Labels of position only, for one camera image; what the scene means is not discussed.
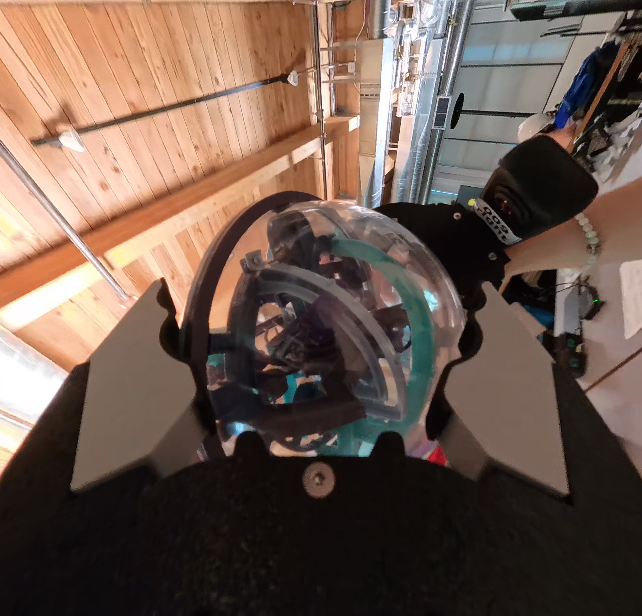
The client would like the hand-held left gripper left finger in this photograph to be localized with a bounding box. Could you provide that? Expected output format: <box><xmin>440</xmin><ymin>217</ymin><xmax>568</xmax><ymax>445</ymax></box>
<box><xmin>69</xmin><ymin>277</ymin><xmax>218</xmax><ymax>494</ymax></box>

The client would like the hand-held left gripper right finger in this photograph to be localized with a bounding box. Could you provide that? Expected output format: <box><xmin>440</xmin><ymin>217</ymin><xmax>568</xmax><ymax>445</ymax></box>
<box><xmin>425</xmin><ymin>281</ymin><xmax>571</xmax><ymax>498</ymax></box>

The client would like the clear plastic maze ball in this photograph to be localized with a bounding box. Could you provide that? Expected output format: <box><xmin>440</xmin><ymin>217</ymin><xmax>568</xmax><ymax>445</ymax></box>
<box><xmin>181</xmin><ymin>191</ymin><xmax>467</xmax><ymax>459</ymax></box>

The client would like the person's right hand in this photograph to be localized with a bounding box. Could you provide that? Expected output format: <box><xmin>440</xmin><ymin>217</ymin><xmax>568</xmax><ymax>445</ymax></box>
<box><xmin>506</xmin><ymin>214</ymin><xmax>593</xmax><ymax>277</ymax></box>

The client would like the black floor lamp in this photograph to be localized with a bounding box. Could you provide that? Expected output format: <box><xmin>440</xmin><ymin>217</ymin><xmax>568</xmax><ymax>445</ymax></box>
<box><xmin>451</xmin><ymin>93</ymin><xmax>553</xmax><ymax>127</ymax></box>

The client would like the white hard hat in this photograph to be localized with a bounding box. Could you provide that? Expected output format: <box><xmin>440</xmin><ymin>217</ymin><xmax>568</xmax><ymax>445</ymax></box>
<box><xmin>518</xmin><ymin>114</ymin><xmax>556</xmax><ymax>145</ymax></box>

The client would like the white paper sheet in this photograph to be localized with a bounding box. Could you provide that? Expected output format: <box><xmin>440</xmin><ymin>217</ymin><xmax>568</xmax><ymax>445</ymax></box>
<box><xmin>619</xmin><ymin>260</ymin><xmax>642</xmax><ymax>341</ymax></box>

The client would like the grey sprinkler pipe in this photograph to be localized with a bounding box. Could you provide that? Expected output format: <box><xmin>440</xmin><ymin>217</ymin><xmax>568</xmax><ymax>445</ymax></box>
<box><xmin>0</xmin><ymin>142</ymin><xmax>138</xmax><ymax>303</ymax></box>

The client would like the blue jacket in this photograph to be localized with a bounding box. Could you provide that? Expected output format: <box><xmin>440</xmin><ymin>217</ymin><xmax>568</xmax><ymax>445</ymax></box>
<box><xmin>557</xmin><ymin>44</ymin><xmax>620</xmax><ymax>121</ymax></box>

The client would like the rectangular metal duct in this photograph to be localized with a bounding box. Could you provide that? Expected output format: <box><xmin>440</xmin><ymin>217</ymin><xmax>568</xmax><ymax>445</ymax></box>
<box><xmin>359</xmin><ymin>39</ymin><xmax>397</xmax><ymax>207</ymax></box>

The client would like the white pearl bracelet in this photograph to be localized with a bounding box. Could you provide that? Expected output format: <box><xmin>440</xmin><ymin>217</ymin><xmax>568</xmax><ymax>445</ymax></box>
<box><xmin>576</xmin><ymin>212</ymin><xmax>603</xmax><ymax>276</ymax></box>

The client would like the black track light rail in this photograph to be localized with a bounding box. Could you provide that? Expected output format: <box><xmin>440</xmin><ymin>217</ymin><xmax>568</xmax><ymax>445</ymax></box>
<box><xmin>31</xmin><ymin>73</ymin><xmax>300</xmax><ymax>147</ymax></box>

